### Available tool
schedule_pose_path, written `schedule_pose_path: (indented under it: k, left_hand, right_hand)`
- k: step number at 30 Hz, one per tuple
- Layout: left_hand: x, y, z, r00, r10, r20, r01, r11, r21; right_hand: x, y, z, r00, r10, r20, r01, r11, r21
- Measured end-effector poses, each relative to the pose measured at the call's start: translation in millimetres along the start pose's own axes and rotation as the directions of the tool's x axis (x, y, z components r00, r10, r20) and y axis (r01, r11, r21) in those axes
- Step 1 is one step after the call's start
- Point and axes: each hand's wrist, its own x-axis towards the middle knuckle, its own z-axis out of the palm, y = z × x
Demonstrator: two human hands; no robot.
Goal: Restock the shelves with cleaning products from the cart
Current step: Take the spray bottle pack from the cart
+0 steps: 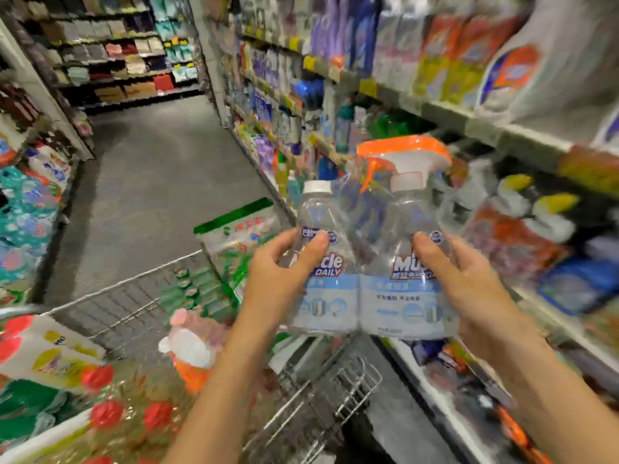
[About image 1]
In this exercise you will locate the person's right hand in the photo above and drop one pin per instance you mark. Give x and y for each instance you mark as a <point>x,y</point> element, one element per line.
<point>484,309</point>

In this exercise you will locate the person's left hand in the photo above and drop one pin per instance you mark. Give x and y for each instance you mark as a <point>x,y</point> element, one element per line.
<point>276,290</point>

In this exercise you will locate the large green white cleaner pouch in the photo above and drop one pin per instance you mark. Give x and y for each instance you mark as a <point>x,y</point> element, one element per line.
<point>232,241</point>

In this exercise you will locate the clear-wrapped white bottle pack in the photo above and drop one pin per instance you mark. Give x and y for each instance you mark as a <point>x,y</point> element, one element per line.
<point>503,241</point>

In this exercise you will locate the pack of green small bottles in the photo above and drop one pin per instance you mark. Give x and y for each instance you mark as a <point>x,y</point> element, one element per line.
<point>198,294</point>

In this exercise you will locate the clear-wrapped orange-trigger spray pack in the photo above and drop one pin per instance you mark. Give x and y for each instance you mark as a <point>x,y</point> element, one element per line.
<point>387,294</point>

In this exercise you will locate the blue spray bottle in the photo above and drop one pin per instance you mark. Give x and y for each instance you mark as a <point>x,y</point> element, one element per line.
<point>580,283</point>

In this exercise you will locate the cluster of teal cleaner bottles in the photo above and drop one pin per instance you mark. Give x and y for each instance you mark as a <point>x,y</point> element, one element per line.
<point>295,183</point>

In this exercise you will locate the yellow-capped pink-label cleaner bottle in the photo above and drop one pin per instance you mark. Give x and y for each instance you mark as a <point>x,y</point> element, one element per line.
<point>553,217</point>
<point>513,198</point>

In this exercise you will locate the orange white spray bottle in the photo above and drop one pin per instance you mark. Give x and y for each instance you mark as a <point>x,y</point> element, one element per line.
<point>193,377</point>

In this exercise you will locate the cluster of yellow red-capped bottles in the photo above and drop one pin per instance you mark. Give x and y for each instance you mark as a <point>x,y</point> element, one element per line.
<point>135,415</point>

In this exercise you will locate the cluster of green cleaner bottles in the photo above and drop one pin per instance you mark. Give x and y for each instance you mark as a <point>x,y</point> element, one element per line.
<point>396,125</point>

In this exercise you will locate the white red-capped cleaner bottle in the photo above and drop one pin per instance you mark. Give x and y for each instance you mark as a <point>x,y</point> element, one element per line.
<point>48,352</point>

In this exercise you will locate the row of teal blue pouches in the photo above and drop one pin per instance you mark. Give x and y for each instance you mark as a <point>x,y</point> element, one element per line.
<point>24,227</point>

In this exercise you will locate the white orange spray bottles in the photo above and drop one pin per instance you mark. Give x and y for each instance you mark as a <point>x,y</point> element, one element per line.
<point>571,62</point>

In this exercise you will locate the row of yellow-capped cleaner bottles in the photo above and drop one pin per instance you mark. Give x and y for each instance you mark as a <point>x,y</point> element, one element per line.
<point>455,48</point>

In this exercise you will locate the row of purple cleaner bottles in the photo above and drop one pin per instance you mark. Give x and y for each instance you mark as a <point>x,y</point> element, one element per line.
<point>343,33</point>

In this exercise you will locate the person's left forearm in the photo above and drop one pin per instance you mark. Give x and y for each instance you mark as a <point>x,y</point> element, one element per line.
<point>218,401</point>

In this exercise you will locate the person's right forearm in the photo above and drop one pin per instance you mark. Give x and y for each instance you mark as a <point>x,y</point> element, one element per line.
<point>561,406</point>

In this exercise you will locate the grey shopping cart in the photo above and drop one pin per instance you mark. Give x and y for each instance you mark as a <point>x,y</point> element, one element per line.
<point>116,304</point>

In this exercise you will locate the orange promo sign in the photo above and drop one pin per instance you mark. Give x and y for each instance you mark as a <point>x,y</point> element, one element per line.
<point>590,171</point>

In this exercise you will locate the distant store shelving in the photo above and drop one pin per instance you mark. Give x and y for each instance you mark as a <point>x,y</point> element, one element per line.
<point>116,53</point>

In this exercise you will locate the store shelving with refill pouches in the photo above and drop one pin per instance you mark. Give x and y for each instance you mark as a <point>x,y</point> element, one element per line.
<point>39,111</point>

